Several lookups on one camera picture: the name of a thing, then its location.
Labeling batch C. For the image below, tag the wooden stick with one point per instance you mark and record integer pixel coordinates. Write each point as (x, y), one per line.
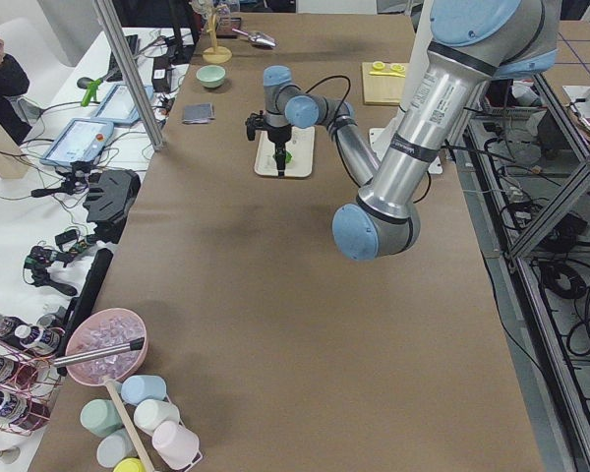
(111, 387)

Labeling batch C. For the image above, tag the grey folded cloth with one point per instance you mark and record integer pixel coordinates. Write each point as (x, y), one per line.
(198, 113)

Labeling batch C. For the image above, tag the black equipment stand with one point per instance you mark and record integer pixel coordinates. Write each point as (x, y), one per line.
(111, 193)

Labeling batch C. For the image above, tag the green lime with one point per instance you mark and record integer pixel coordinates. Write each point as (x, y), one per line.
(287, 158)

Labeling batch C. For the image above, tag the wooden mug tree stand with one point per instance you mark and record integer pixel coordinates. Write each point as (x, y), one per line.
(215, 53)

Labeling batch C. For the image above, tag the pink plastic cup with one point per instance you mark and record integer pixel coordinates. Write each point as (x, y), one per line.
(176, 445)

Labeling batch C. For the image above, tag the metal tongs handle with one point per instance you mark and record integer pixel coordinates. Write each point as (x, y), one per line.
(133, 345)

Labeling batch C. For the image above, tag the green plastic cup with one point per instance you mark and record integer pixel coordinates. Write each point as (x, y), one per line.
(100, 417)

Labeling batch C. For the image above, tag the copper wire bottle rack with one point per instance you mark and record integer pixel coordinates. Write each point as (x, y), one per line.
(28, 384)

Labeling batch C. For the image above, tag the pink bowl with ice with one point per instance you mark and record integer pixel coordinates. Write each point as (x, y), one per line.
(103, 329)

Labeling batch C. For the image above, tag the grey plastic cup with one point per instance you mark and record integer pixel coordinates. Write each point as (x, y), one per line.
(114, 448)

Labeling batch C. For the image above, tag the blue plastic cup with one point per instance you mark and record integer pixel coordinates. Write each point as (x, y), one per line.
(137, 388)

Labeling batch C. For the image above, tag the green ceramic bowl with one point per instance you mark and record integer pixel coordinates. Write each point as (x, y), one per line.
(211, 76)

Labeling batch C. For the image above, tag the wooden cutting board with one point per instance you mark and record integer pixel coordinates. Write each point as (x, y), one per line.
(382, 90)

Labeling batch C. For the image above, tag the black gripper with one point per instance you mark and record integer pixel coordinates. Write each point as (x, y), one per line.
(278, 134)

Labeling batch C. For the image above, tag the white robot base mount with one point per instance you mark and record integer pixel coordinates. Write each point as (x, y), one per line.
(417, 67)

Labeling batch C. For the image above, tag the white plastic cup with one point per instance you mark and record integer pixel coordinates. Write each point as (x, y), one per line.
(151, 413)

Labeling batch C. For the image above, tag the yellow plastic cup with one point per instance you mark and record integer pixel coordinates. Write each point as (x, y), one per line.
(129, 464)

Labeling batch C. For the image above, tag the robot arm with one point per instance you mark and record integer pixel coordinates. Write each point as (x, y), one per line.
(472, 42)

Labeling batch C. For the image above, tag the teach pendant tablet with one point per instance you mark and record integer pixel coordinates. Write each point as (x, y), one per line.
(117, 107)
(82, 140)

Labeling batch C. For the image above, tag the yellow plastic knife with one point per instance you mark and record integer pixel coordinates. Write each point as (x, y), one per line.
(386, 74)

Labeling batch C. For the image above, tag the metal scoop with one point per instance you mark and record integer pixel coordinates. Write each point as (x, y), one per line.
(257, 38)

